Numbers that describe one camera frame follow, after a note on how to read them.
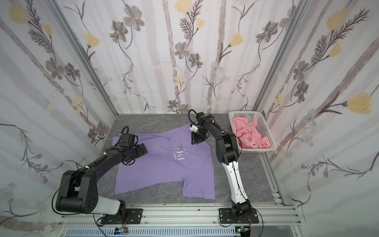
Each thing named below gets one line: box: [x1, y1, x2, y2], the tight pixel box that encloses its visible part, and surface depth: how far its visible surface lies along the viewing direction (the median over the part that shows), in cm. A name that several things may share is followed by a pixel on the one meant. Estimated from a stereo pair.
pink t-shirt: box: [231, 116, 271, 149], surface depth 103 cm
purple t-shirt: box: [112, 123, 216, 200], surface depth 93 cm
